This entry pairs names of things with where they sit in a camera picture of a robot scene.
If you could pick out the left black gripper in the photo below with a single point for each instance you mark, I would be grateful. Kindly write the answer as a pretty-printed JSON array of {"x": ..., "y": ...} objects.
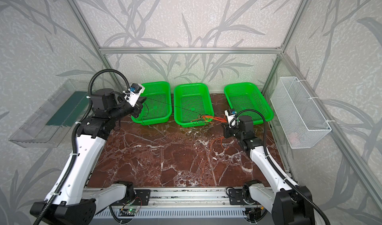
[{"x": 138, "y": 108}]

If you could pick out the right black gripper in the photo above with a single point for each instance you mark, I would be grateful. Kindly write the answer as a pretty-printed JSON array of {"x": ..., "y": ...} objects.
[{"x": 228, "y": 129}]

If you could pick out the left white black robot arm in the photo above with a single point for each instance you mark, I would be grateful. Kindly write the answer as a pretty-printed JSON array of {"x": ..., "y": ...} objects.
[{"x": 67, "y": 203}]

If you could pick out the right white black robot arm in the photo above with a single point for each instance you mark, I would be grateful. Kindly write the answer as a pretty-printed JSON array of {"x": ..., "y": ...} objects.
[{"x": 286, "y": 201}]

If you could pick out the right green plastic basket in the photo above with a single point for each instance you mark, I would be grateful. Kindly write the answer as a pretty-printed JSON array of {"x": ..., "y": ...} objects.
[{"x": 245, "y": 96}]

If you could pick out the green plastic basket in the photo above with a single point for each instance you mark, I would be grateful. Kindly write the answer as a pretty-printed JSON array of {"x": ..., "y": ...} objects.
[
  {"x": 192, "y": 103},
  {"x": 158, "y": 106},
  {"x": 245, "y": 96}
]

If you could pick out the left green plastic basket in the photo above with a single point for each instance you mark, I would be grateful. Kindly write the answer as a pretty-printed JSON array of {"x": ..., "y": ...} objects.
[{"x": 158, "y": 106}]

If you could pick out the middle green plastic basket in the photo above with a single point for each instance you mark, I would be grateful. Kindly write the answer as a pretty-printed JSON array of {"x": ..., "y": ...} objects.
[{"x": 192, "y": 103}]

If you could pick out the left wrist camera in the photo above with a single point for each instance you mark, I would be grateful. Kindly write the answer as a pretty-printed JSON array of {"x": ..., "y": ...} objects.
[{"x": 132, "y": 94}]

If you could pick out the white wire mesh basket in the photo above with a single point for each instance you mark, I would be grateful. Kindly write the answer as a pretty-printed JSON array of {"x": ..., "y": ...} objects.
[{"x": 302, "y": 121}]

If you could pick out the clear acrylic wall tray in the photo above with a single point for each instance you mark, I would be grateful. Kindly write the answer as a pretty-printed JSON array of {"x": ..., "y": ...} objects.
[{"x": 48, "y": 126}]

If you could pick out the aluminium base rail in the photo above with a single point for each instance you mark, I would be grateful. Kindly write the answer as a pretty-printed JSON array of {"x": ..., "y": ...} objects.
[{"x": 199, "y": 197}]

